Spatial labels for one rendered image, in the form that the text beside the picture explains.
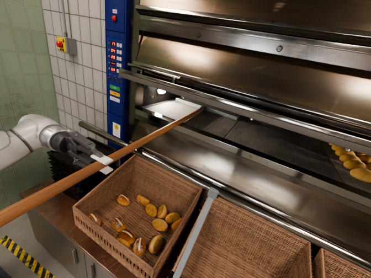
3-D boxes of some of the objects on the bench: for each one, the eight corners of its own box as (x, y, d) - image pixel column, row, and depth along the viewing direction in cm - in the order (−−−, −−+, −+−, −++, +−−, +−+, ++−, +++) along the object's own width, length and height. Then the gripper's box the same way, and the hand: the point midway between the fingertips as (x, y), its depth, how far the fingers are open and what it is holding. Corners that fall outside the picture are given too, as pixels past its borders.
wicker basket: (199, 220, 116) (209, 190, 104) (287, 269, 98) (312, 240, 86) (159, 300, 76) (167, 266, 63) (297, 409, 58) (346, 391, 45)
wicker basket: (133, 180, 138) (135, 151, 125) (195, 217, 118) (204, 187, 106) (72, 224, 98) (66, 189, 85) (150, 291, 78) (157, 257, 66)
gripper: (70, 118, 62) (118, 142, 55) (74, 154, 69) (118, 180, 62) (47, 123, 56) (99, 150, 48) (54, 162, 63) (100, 192, 56)
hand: (102, 162), depth 56 cm, fingers closed on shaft, 3 cm apart
